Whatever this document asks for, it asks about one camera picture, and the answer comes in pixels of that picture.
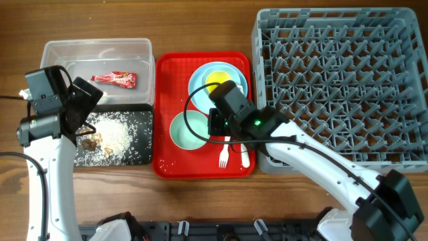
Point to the grey dishwasher rack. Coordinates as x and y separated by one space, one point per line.
355 79

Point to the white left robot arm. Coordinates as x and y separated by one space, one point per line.
48 138

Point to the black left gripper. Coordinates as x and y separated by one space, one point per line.
88 102

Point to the yellow cup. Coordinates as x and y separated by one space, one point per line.
218 76

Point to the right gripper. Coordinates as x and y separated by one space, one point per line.
216 126

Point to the clear plastic bin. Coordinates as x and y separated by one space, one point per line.
89 57

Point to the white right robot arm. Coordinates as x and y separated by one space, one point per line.
375 206

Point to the red serving tray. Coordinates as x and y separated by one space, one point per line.
173 72

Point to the white plastic fork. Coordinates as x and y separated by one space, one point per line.
224 154

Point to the rice and food scraps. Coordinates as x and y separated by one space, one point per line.
110 137

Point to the red candy wrapper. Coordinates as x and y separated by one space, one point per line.
117 78

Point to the black tray bin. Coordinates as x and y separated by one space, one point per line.
140 150

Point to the light blue bowl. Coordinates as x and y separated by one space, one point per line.
232 72

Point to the white plastic spoon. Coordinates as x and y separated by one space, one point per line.
245 161

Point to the green bowl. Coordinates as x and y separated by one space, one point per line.
183 137

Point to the light blue plate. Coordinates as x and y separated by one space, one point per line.
201 99

